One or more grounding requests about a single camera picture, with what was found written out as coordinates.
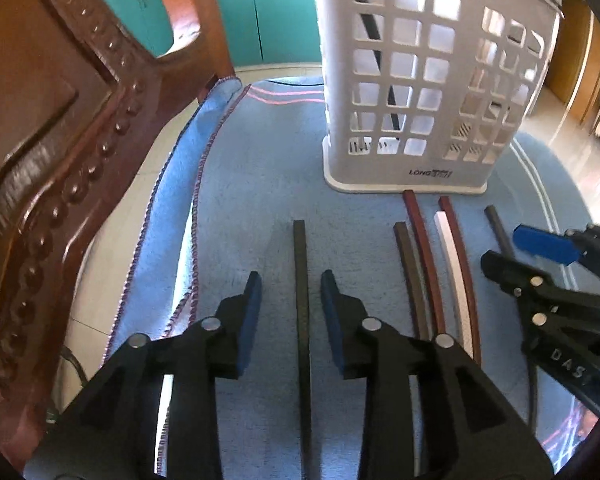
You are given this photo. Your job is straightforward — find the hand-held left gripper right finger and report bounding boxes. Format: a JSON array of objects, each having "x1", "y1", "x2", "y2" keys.
[{"x1": 320, "y1": 270, "x2": 554, "y2": 480}]

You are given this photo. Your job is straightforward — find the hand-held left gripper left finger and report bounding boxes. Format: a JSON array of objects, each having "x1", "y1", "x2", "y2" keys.
[{"x1": 25, "y1": 271, "x2": 264, "y2": 480}]

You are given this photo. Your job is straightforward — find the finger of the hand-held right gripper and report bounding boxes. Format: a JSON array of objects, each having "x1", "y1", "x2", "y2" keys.
[
  {"x1": 512, "y1": 223, "x2": 600, "y2": 292},
  {"x1": 480, "y1": 249, "x2": 600, "y2": 328}
]

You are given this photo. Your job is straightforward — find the dark grey chopstick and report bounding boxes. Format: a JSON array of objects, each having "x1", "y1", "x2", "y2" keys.
[{"x1": 483, "y1": 204, "x2": 541, "y2": 431}]

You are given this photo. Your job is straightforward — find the dark red chopstick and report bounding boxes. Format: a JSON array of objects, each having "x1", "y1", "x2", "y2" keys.
[
  {"x1": 438, "y1": 195, "x2": 483, "y2": 367},
  {"x1": 402, "y1": 189, "x2": 449, "y2": 337}
]

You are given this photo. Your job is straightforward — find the white chopstick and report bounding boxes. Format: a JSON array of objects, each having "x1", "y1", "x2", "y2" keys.
[{"x1": 433, "y1": 211, "x2": 474, "y2": 357}]

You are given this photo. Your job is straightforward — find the black chopstick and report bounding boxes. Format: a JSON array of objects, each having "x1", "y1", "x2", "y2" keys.
[
  {"x1": 356, "y1": 0, "x2": 405, "y2": 134},
  {"x1": 292, "y1": 219, "x2": 314, "y2": 480}
]

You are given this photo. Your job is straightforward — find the brown chopstick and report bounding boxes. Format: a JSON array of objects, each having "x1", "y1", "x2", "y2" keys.
[{"x1": 393, "y1": 221, "x2": 432, "y2": 342}]

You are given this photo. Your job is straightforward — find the white plastic utensil basket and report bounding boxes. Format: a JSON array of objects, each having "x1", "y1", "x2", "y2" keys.
[{"x1": 307, "y1": 0, "x2": 564, "y2": 196}]

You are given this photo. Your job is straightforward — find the blue striped cloth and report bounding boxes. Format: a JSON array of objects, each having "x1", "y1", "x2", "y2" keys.
[{"x1": 102, "y1": 74, "x2": 600, "y2": 480}]

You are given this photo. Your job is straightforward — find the carved wooden chair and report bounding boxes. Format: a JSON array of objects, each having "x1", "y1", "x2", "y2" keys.
[{"x1": 0, "y1": 0, "x2": 237, "y2": 472}]

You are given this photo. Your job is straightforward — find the teal lower cabinets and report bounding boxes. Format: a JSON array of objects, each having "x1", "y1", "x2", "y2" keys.
[{"x1": 97, "y1": 0, "x2": 327, "y2": 69}]

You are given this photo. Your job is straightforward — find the black cable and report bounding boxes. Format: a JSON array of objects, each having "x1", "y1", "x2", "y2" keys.
[{"x1": 50, "y1": 345, "x2": 89, "y2": 421}]

